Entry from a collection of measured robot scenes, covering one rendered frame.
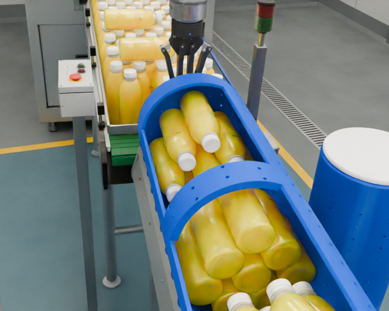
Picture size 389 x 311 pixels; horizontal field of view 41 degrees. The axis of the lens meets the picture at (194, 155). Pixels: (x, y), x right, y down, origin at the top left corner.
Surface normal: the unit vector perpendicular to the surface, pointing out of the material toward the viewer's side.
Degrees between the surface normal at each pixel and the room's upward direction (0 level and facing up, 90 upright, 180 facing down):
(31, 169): 0
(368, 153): 0
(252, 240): 88
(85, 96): 90
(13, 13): 76
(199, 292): 90
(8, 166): 0
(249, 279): 90
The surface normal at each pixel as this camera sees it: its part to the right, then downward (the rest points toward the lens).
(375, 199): -0.18, 0.52
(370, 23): -0.90, -0.07
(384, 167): 0.06, -0.84
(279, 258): 0.23, 0.52
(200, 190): -0.48, -0.65
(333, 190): -0.82, 0.27
